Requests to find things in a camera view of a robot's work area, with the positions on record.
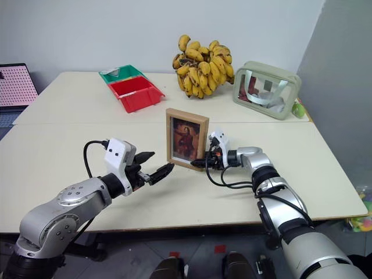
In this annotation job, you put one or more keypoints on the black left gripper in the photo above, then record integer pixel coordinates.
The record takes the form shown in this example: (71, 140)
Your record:
(136, 177)

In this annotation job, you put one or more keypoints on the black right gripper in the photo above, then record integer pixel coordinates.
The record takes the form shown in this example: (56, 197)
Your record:
(214, 161)

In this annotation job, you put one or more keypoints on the wooden picture frame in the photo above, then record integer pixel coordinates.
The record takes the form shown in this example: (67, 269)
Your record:
(186, 139)

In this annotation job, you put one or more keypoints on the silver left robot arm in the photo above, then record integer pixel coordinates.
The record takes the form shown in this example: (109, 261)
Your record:
(67, 209)

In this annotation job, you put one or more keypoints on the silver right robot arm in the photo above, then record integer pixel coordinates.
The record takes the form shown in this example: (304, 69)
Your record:
(290, 209)

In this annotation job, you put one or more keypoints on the red plastic storage bin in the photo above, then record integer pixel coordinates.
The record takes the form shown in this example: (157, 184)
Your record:
(136, 93)

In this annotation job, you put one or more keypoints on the yellow banana bunch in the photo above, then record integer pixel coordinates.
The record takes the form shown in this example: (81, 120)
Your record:
(203, 69)

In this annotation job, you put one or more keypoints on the green plastic storage bin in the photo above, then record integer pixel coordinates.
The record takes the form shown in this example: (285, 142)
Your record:
(130, 72)

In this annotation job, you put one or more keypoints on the clear sage green pouch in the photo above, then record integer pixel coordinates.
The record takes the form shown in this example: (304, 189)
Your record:
(264, 87)

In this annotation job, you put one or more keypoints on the white card in bin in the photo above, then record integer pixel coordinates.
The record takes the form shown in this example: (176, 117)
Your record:
(110, 72)

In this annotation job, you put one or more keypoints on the dark rounded shape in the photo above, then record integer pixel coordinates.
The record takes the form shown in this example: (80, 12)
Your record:
(238, 266)
(170, 268)

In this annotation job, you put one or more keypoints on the black table leg base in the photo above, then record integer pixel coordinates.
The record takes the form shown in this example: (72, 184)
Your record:
(90, 250)

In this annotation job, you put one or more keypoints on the small green toy fruit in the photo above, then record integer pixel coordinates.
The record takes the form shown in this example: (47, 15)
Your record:
(298, 109)

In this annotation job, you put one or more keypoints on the pile of colourful toys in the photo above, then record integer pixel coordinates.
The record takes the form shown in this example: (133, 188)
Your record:
(361, 221)

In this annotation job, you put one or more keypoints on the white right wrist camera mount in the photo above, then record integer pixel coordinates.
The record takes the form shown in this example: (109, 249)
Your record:
(221, 139)

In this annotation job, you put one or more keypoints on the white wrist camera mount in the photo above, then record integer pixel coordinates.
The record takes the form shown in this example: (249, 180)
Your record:
(221, 139)
(116, 154)

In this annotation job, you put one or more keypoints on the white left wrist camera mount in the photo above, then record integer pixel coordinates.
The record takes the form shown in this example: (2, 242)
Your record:
(116, 154)

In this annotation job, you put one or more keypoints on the pink pegboard with black frame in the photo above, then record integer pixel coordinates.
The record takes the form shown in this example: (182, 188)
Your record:
(14, 85)

